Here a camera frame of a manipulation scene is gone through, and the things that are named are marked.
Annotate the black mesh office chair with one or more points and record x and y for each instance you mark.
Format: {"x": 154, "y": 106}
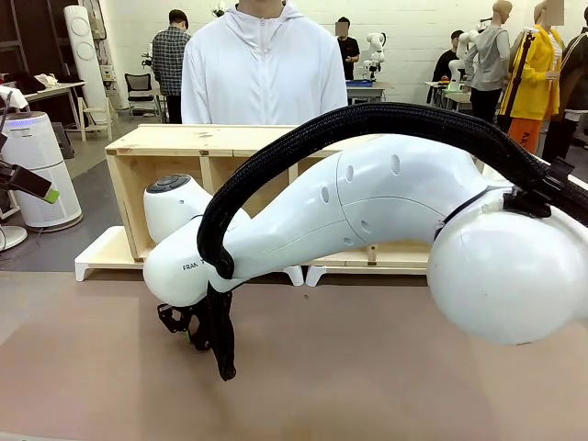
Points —
{"x": 138, "y": 87}

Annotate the white cylindrical air purifier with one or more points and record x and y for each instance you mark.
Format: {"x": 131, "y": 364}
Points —
{"x": 41, "y": 147}

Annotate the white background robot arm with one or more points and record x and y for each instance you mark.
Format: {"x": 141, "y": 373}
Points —
{"x": 376, "y": 50}
{"x": 461, "y": 59}

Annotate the seated person in black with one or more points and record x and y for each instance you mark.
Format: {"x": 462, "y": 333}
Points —
{"x": 448, "y": 64}

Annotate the person in black shirt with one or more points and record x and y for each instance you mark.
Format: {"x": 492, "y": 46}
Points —
{"x": 349, "y": 53}

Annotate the table with dark clothes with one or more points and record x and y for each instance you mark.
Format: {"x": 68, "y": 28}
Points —
{"x": 46, "y": 87}

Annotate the person in white hoodie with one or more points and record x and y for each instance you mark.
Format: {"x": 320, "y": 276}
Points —
{"x": 262, "y": 69}

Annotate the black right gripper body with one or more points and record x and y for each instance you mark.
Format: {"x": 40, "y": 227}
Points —
{"x": 190, "y": 312}

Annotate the mannequin in yellow jacket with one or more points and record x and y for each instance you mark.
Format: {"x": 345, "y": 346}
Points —
{"x": 533, "y": 78}

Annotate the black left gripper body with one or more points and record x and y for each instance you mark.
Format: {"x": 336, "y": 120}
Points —
{"x": 7, "y": 172}

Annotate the pine wooden shelf box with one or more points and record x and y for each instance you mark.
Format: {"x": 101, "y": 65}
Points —
{"x": 151, "y": 142}

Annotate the grey work table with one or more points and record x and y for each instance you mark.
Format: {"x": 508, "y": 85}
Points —
{"x": 367, "y": 87}

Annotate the mannequin in grey hoodie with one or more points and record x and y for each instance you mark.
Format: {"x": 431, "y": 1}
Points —
{"x": 489, "y": 59}

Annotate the white tower air conditioner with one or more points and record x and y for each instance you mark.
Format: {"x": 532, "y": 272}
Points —
{"x": 85, "y": 50}

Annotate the person in plaid shirt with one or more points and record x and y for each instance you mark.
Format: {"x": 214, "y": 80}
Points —
{"x": 170, "y": 55}

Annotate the mannequin in dark jacket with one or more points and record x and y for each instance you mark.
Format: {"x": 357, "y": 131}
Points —
{"x": 574, "y": 87}

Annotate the white round stand base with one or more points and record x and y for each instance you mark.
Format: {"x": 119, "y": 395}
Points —
{"x": 11, "y": 236}

